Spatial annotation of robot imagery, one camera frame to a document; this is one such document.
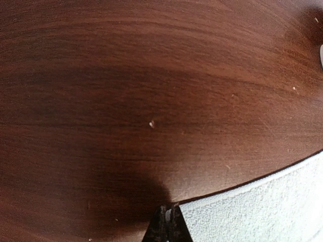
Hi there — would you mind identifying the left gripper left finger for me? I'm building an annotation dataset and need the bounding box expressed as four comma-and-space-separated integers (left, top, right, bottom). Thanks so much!
142, 205, 168, 242

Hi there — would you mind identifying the red patterned bowl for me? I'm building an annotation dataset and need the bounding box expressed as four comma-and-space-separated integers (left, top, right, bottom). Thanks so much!
319, 45, 323, 68

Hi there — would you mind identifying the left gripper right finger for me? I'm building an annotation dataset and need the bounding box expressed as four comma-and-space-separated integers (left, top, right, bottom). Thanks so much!
166, 204, 193, 242

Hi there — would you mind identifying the light blue towel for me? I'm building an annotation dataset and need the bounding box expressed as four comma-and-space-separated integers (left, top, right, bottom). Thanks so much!
180, 153, 322, 241

